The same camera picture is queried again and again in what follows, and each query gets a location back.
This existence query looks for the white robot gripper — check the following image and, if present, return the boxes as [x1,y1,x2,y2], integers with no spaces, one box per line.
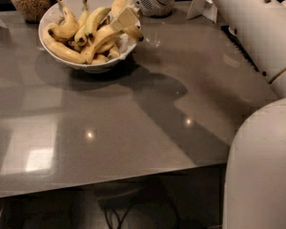
[110,0,175,32]

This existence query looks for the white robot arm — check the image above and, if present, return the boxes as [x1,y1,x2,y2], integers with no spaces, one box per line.
[132,0,286,229]

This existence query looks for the greenish yellow banana centre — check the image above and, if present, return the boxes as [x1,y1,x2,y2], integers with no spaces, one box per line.
[85,7,111,37]

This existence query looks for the short banana bowl bottom right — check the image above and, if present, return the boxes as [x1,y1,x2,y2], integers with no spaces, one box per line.
[108,44,120,60]

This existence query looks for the small banana behind centre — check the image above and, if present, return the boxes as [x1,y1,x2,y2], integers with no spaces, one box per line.
[74,0,90,46]

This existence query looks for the long yellow banana middle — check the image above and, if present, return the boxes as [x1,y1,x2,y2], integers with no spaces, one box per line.
[81,25,119,65]

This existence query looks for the curved banana upper left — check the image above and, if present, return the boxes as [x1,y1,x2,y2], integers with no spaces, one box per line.
[51,0,79,39]

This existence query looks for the long banana bowl front left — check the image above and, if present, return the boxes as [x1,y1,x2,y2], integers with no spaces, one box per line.
[42,23,86,64]

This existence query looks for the white folded card sign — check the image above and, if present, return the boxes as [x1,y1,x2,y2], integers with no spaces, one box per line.
[187,0,218,23]

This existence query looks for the glass cereal jar far left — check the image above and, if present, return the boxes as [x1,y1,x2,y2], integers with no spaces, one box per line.
[11,0,51,23]

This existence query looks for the black rubber mat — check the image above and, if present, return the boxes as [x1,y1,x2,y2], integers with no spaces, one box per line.
[220,26,259,72]

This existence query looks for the black cables under table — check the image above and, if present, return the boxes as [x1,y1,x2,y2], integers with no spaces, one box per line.
[99,203,141,229]

